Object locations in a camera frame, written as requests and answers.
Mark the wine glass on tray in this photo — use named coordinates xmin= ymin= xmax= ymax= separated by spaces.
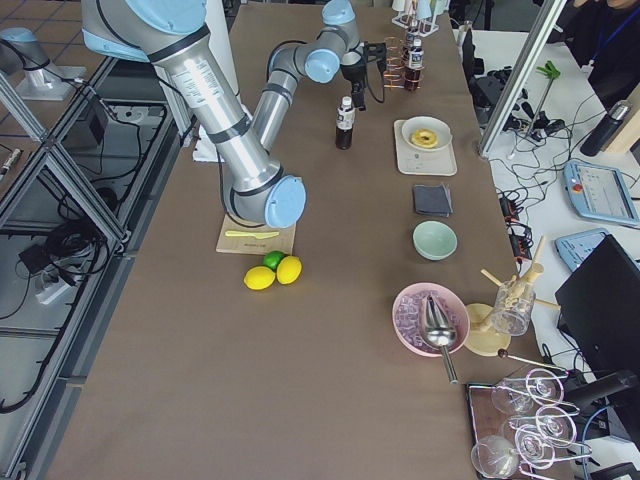
xmin=491 ymin=368 xmax=564 ymax=415

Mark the dark mirrored tray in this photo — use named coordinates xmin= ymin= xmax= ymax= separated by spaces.
xmin=464 ymin=382 xmax=526 ymax=480

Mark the wooden cup tree stand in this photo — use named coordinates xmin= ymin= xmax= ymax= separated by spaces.
xmin=464 ymin=236 xmax=560 ymax=356

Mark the tea bottle in rack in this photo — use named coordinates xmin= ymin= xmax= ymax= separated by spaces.
xmin=404 ymin=38 xmax=424 ymax=92
xmin=404 ymin=27 xmax=420 ymax=50

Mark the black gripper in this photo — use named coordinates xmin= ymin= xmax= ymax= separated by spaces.
xmin=340 ymin=42 xmax=387 ymax=111

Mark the person in dark jacket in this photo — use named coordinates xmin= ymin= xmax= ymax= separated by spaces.
xmin=560 ymin=1 xmax=639 ymax=108

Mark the green lime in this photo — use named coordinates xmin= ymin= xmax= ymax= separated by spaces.
xmin=262 ymin=250 xmax=287 ymax=271

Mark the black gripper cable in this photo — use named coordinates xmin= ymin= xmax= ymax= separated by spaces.
xmin=367 ymin=47 xmax=389 ymax=105

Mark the tea bottle dark liquid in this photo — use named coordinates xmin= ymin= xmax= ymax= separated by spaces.
xmin=335 ymin=96 xmax=355 ymax=150

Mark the blue teach pendant tablet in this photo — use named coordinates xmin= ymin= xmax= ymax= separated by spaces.
xmin=563 ymin=160 xmax=639 ymax=227

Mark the glazed donut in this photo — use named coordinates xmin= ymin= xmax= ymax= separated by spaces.
xmin=410 ymin=129 xmax=439 ymax=149

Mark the bamboo cutting board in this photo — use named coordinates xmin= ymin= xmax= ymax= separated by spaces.
xmin=216 ymin=215 xmax=296 ymax=255

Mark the black computer monitor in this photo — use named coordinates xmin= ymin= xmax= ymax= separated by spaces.
xmin=555 ymin=235 xmax=639 ymax=374

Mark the copper wire bottle rack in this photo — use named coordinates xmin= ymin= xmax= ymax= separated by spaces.
xmin=384 ymin=37 xmax=425 ymax=92

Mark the yellow lemon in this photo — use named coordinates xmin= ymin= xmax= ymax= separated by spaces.
xmin=243 ymin=265 xmax=276 ymax=291
xmin=276 ymin=255 xmax=303 ymax=285

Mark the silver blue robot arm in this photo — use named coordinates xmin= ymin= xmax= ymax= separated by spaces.
xmin=1 ymin=27 xmax=86 ymax=101
xmin=81 ymin=1 xmax=365 ymax=228

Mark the aluminium frame post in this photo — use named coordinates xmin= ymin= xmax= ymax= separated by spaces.
xmin=478 ymin=0 xmax=565 ymax=158

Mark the yellow plastic knife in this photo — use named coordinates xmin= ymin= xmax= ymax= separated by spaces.
xmin=224 ymin=230 xmax=280 ymax=239

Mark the pink bowl with ice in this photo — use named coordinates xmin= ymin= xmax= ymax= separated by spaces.
xmin=392 ymin=282 xmax=470 ymax=358

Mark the beige rabbit tray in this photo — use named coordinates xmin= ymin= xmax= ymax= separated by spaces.
xmin=393 ymin=116 xmax=457 ymax=176

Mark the white wire cup rack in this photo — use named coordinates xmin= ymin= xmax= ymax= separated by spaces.
xmin=391 ymin=0 xmax=448 ymax=37

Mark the mint green bowl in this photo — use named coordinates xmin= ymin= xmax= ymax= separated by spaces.
xmin=412 ymin=221 xmax=458 ymax=261

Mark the white round plate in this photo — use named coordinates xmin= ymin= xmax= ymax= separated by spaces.
xmin=401 ymin=116 xmax=452 ymax=152

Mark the dark water bottle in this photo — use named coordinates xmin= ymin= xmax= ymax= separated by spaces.
xmin=580 ymin=100 xmax=632 ymax=157

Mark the steel ice scoop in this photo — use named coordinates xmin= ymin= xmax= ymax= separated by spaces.
xmin=421 ymin=295 xmax=459 ymax=384

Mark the clear glass jar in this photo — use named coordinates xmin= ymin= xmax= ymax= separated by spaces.
xmin=489 ymin=280 xmax=536 ymax=336

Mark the grey folded cloth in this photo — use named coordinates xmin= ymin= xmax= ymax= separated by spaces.
xmin=412 ymin=184 xmax=453 ymax=217

